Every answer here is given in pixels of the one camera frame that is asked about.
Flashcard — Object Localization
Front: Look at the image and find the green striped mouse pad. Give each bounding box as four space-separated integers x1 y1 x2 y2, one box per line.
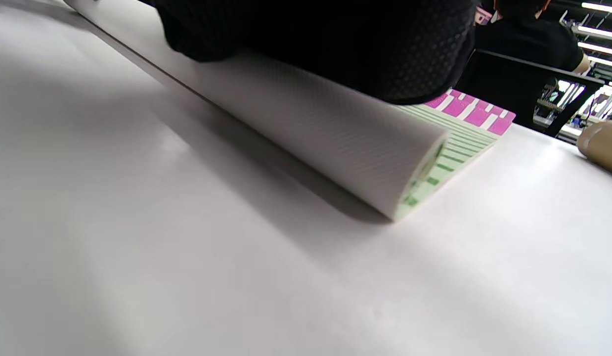
64 0 517 222

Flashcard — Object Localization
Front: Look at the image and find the person's right hand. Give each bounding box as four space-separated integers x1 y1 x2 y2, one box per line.
138 0 480 105

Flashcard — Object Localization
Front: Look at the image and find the dark chair with grey rim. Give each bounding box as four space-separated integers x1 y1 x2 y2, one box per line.
454 48 606 138

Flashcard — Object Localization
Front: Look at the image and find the brown cardboard mailing tube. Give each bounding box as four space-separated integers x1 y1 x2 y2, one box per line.
577 121 612 178

